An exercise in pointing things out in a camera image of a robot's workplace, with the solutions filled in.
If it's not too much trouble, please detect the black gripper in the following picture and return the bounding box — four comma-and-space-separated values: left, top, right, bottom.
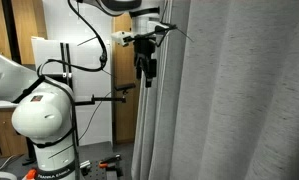
133, 36, 158, 88

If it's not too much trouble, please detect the grey textured curtain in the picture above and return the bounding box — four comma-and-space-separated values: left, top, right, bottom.
131, 0, 299, 180

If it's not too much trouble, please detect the wooden door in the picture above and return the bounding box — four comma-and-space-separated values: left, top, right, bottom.
112, 13, 142, 144

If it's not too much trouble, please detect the white panel board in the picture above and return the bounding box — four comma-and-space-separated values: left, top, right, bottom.
31, 35, 113, 146

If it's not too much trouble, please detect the black perforated workbench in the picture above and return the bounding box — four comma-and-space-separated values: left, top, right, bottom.
80, 159, 123, 180

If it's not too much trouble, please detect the black vertical pole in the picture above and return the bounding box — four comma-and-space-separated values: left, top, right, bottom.
1, 0, 37, 167

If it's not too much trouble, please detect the wooden base cabinet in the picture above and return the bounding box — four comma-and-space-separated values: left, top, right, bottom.
0, 108, 30, 158

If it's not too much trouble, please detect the white rounded object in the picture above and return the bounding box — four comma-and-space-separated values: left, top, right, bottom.
0, 169, 18, 180

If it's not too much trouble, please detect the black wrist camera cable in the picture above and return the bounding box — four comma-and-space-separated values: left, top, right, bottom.
127, 23, 195, 48

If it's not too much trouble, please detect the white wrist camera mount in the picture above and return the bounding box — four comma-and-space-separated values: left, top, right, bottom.
110, 30, 137, 47

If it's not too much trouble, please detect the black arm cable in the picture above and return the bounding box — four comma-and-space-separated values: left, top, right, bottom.
37, 0, 109, 78

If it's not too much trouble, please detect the black camera stand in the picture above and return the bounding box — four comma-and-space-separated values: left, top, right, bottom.
59, 42, 137, 108

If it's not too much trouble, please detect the orange-handled black clamp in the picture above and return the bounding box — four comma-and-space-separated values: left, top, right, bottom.
25, 168, 39, 180
98, 153, 123, 169

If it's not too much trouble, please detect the wooden wall cabinet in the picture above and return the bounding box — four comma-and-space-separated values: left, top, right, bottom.
0, 0, 48, 66

